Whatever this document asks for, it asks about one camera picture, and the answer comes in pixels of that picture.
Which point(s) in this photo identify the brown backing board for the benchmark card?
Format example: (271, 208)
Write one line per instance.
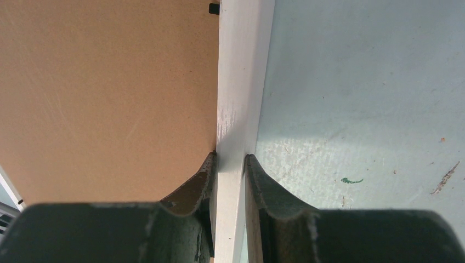
(106, 100)

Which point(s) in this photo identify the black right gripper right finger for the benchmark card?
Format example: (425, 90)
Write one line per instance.
(283, 228)

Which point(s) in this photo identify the white picture frame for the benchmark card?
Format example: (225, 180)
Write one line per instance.
(243, 41)

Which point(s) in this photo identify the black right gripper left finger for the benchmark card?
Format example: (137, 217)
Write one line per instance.
(176, 228)

